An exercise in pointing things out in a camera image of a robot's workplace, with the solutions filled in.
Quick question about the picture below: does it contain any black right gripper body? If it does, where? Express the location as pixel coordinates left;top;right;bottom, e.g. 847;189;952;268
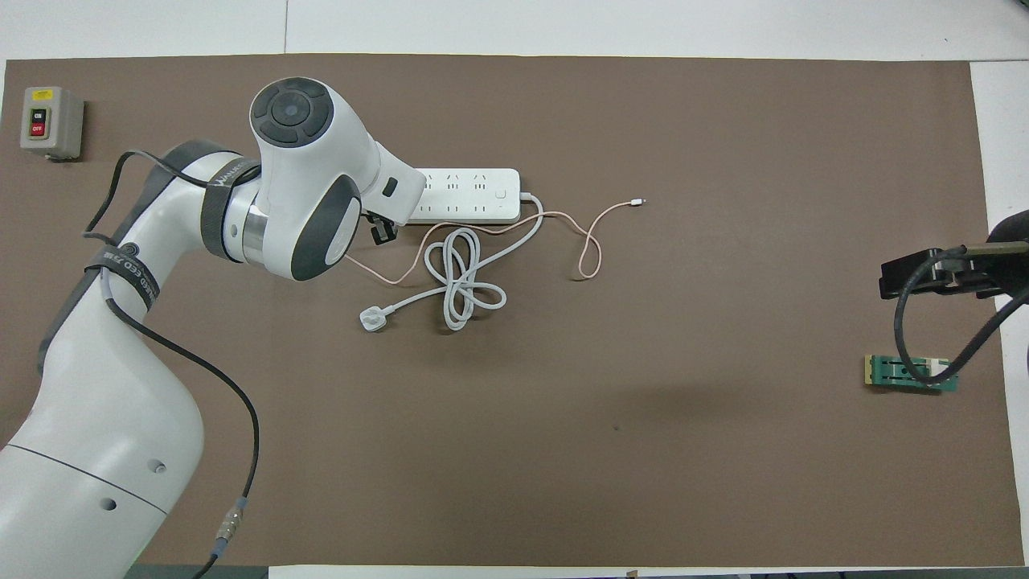
933;245;1002;298

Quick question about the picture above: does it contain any pink charging cable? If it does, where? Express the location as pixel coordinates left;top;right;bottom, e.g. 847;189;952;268
346;197;646;286

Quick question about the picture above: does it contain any white power strip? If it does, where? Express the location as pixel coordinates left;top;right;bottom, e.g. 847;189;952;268
406;167;522;224

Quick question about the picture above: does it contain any green fixture block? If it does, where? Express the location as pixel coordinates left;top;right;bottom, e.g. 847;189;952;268
864;355;959;393

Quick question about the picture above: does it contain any brown table mat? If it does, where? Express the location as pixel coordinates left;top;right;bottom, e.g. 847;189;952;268
0;54;1023;568

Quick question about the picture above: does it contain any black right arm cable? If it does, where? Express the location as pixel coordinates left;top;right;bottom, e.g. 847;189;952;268
894;241;1029;393

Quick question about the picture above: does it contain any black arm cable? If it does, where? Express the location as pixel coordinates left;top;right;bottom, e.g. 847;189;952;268
83;150;260;579
894;241;1029;393

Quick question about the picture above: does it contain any white power strip cord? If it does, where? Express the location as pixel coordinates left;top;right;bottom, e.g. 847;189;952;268
359;191;545;332

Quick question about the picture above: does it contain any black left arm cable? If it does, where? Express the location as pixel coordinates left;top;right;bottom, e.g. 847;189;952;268
83;150;260;579

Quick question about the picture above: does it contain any grey on-off switch box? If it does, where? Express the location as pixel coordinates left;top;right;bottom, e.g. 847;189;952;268
20;86;85;161

